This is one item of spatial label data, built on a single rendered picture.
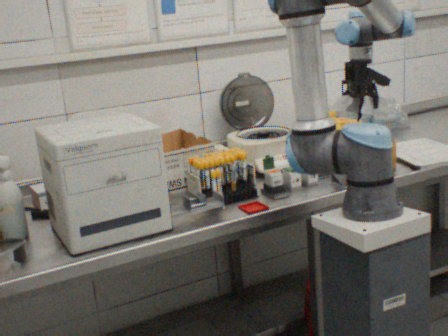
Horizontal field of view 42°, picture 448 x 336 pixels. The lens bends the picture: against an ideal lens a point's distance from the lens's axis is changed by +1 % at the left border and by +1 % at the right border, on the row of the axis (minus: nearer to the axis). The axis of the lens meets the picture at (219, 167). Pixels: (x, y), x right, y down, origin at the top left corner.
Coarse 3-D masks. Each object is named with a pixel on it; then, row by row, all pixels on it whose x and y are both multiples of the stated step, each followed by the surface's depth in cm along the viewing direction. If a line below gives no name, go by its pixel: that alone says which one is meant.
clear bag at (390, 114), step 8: (384, 104) 251; (392, 104) 251; (384, 112) 249; (392, 112) 249; (400, 112) 251; (376, 120) 249; (384, 120) 248; (392, 120) 248; (400, 120) 250; (408, 120) 251; (392, 128) 249; (400, 128) 250
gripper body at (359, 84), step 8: (352, 64) 185; (360, 64) 186; (352, 72) 188; (360, 72) 188; (344, 80) 190; (352, 80) 187; (360, 80) 187; (368, 80) 187; (352, 88) 187; (360, 88) 187; (368, 88) 189; (352, 96) 188; (360, 96) 187; (368, 96) 191
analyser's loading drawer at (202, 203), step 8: (216, 192) 171; (184, 200) 167; (192, 200) 169; (200, 200) 168; (208, 200) 170; (216, 200) 170; (176, 208) 166; (184, 208) 166; (192, 208) 164; (200, 208) 165; (208, 208) 166; (224, 208) 168; (176, 216) 162
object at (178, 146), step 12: (180, 132) 218; (168, 144) 217; (180, 144) 219; (192, 144) 211; (204, 144) 202; (168, 156) 188; (180, 156) 189; (192, 156) 192; (168, 168) 189; (180, 168) 191; (168, 180) 190; (180, 180) 192; (180, 192) 193
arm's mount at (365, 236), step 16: (320, 224) 151; (336, 224) 145; (352, 224) 144; (368, 224) 143; (384, 224) 141; (400, 224) 141; (416, 224) 143; (352, 240) 140; (368, 240) 137; (384, 240) 140; (400, 240) 142
